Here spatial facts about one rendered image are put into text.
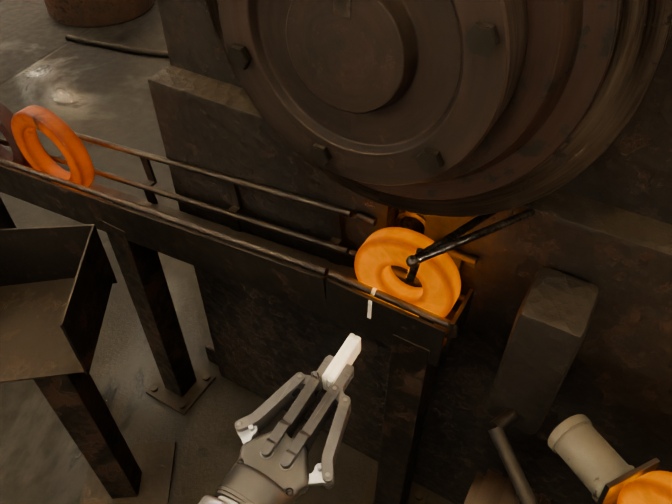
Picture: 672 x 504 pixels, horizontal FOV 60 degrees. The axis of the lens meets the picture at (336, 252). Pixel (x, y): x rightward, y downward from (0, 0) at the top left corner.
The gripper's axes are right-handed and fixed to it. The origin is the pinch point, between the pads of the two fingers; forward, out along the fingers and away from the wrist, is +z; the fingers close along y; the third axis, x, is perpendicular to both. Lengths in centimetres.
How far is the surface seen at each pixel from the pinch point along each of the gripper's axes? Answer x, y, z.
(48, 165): -13, -79, 17
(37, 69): -85, -234, 108
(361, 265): -2.1, -6.1, 16.0
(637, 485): -1.6, 34.1, 3.1
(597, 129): 29.3, 17.5, 17.1
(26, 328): -14, -52, -12
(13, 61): -85, -251, 108
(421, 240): 4.8, 1.6, 18.5
